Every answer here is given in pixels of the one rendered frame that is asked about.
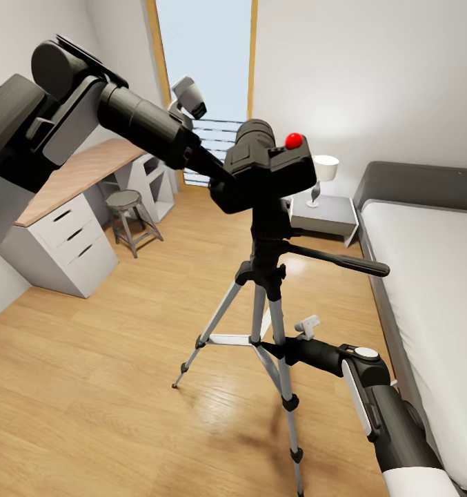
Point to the digital camera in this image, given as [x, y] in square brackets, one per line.
[265, 172]

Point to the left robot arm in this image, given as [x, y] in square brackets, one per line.
[42, 122]

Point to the fixed window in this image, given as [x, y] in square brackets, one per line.
[213, 41]

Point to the camera tripod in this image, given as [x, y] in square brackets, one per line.
[270, 232]

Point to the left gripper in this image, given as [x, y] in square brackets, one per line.
[164, 136]

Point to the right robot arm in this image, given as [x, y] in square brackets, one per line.
[408, 464]

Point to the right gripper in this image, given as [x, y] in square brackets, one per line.
[306, 351]

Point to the nightstand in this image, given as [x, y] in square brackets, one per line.
[334, 214]

